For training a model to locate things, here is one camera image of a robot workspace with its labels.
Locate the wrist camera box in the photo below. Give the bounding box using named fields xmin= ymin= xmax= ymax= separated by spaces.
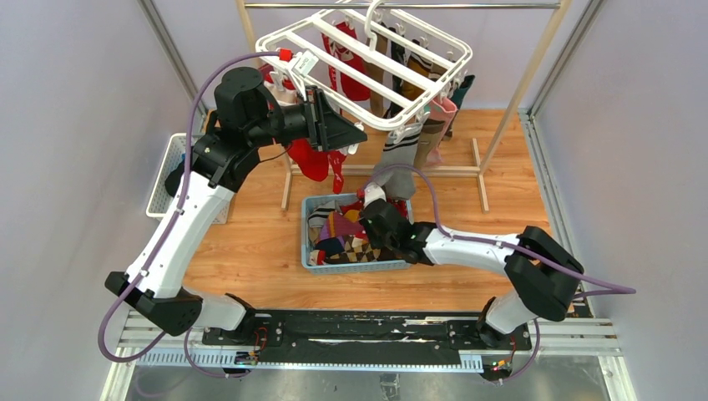
xmin=363 ymin=182 xmax=387 ymax=208
xmin=288 ymin=50 xmax=319 ymax=79

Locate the brown yellow argyle sock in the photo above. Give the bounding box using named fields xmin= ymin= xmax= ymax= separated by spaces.
xmin=323 ymin=242 xmax=399 ymax=264

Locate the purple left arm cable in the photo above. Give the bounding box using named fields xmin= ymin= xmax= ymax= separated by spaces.
xmin=98 ymin=47 xmax=294 ymax=383

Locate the brown white striped hanging sock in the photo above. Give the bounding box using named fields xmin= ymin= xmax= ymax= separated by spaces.
xmin=406 ymin=52 xmax=447 ymax=81

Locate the blue plastic laundry basket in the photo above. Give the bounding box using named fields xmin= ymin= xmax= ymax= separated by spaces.
xmin=301 ymin=193 xmax=410 ymax=274

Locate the maroon yellow purple long sock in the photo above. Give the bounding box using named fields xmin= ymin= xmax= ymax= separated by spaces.
xmin=314 ymin=210 xmax=368 ymax=244

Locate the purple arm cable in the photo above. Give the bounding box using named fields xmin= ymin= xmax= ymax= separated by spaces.
xmin=357 ymin=163 xmax=637 ymax=383
xmin=98 ymin=47 xmax=294 ymax=383

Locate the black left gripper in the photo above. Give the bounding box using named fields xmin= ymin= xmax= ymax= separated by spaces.
xmin=248 ymin=86 xmax=368 ymax=152

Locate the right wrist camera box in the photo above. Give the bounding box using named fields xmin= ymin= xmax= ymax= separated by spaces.
xmin=363 ymin=182 xmax=387 ymax=208

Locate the red santa snowflake sock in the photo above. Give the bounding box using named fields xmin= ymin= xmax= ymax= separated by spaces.
xmin=327 ymin=150 xmax=347 ymax=194

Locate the white plastic sock hanger frame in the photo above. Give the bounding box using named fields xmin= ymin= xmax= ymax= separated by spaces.
xmin=254 ymin=1 xmax=473 ymax=137

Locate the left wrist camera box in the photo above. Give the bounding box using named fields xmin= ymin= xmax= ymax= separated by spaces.
xmin=288 ymin=50 xmax=319 ymax=79

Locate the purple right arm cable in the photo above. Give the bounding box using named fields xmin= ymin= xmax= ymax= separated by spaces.
xmin=357 ymin=163 xmax=637 ymax=383

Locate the white perforated side basket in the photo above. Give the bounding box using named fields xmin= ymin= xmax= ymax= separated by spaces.
xmin=145 ymin=132 xmax=230 ymax=226

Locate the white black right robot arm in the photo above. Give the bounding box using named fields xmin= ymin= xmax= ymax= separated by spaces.
xmin=359 ymin=200 xmax=584 ymax=348

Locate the black blue hanging sock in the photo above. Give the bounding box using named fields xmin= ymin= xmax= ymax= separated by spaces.
xmin=384 ymin=41 xmax=405 ymax=119

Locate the pink green hanging sock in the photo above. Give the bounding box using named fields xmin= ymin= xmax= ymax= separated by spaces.
xmin=425 ymin=98 xmax=458 ymax=166

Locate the maroon purple striped hanging sock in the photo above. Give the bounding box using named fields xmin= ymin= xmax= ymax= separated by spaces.
xmin=258 ymin=64 xmax=299 ymax=106

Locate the wooden drying rack stand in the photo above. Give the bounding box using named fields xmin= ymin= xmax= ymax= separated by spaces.
xmin=236 ymin=1 xmax=570 ymax=212

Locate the red snowflake hanging sock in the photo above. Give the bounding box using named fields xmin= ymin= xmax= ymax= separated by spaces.
xmin=321 ymin=22 xmax=372 ymax=103

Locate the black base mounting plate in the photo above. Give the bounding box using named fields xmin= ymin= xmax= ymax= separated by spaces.
xmin=201 ymin=309 xmax=532 ymax=367

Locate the red beige christmas sock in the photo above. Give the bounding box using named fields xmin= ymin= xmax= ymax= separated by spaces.
xmin=287 ymin=139 xmax=329 ymax=182

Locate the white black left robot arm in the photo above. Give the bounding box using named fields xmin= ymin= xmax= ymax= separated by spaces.
xmin=105 ymin=67 xmax=367 ymax=345

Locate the grey black-striped hanging sock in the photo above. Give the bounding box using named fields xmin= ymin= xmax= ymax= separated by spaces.
xmin=372 ymin=123 xmax=422 ymax=201

